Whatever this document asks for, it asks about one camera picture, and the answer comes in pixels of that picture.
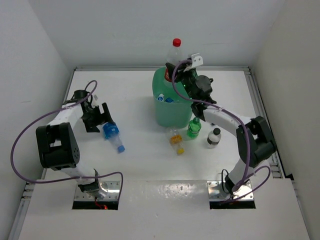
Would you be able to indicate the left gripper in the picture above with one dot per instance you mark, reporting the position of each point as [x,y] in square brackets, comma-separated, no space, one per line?
[91,126]

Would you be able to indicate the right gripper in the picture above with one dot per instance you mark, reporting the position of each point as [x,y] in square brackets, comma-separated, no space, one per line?
[181,73]

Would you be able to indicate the red cap red label bottle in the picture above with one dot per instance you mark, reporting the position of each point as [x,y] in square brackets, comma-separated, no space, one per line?
[174,56]

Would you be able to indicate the white cap blue label bottle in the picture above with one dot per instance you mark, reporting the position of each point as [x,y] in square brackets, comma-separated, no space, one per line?
[161,97]

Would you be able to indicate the yellow cap orange label bottle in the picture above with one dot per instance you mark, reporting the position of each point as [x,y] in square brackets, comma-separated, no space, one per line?
[175,139]

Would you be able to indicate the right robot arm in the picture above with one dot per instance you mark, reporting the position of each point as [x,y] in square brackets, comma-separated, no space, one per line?
[255,140]

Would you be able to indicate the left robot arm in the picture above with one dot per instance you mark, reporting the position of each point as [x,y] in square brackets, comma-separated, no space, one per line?
[57,144]

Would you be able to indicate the green plastic bin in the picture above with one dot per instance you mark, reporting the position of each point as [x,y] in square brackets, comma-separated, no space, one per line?
[177,114]

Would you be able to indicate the green plastic bottle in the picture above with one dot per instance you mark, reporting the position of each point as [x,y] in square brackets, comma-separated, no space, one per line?
[194,128]

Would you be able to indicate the black cap small bottle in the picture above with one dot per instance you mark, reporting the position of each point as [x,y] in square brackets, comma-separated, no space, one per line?
[214,137]

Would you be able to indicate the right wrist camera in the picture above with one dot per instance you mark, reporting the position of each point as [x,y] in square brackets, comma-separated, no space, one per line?
[196,61]

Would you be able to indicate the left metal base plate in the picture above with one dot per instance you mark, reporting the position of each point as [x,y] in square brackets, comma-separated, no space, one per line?
[112,187]

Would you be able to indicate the metal base plate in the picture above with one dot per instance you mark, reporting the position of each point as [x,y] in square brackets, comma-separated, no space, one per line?
[216,193]
[112,187]

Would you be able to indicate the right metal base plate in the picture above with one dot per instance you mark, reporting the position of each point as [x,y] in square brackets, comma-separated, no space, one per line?
[216,193]

